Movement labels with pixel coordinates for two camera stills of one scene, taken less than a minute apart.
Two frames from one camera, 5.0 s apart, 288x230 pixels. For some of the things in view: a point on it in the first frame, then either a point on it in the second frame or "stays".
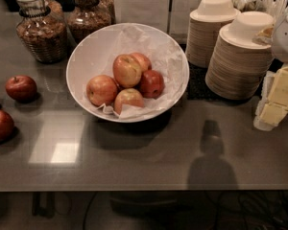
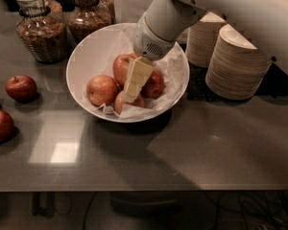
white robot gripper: (287, 37) to (148, 43)
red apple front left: (2, 126) stays
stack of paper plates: (238, 66) stays
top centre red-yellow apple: (127, 71) stays
